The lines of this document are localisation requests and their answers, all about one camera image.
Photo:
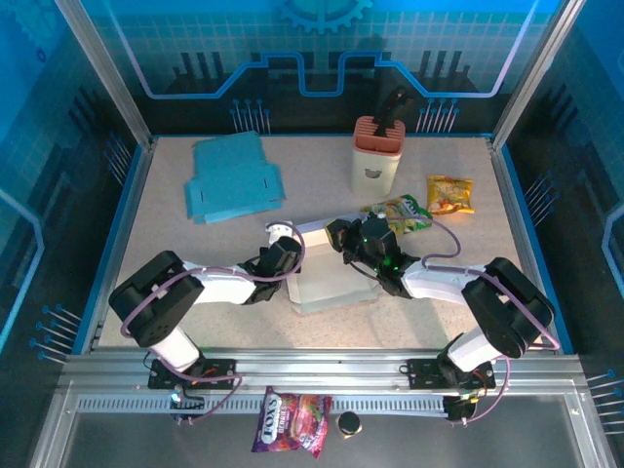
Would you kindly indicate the black round cap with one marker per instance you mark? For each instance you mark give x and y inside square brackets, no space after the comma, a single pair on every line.
[348,423]

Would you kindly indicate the cream knife block coral top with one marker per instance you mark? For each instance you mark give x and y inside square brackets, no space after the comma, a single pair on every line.
[373,166]

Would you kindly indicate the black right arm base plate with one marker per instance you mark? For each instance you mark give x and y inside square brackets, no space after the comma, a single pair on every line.
[421,373]

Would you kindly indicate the aluminium corner post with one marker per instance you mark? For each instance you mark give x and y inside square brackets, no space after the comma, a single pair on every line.
[531,73]
[109,73]

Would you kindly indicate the small controller board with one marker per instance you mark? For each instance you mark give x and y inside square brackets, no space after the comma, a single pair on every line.
[187,407]
[460,407]

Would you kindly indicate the green yellow candy bag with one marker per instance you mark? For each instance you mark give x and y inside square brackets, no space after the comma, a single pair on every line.
[409,207]

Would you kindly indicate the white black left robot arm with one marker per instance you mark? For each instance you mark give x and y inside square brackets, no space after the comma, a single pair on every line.
[156,297]

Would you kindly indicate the blue paper box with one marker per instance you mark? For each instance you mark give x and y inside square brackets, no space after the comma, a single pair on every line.
[229,180]

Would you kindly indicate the orange yellow snack bag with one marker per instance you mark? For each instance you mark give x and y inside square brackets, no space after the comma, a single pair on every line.
[451,192]

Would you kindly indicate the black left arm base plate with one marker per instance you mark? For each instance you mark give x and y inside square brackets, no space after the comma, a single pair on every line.
[217,373]

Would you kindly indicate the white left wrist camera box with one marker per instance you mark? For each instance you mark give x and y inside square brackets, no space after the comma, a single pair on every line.
[279,230]

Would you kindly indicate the purple berries candy bag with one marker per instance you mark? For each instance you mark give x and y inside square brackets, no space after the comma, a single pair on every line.
[287,419]

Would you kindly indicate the aluminium rail frame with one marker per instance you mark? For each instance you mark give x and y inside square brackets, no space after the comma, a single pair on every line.
[317,363]

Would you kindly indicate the lavender paper box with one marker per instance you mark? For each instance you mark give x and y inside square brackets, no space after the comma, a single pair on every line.
[331,283]

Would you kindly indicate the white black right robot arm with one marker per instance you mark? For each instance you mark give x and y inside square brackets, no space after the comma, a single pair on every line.
[507,307]

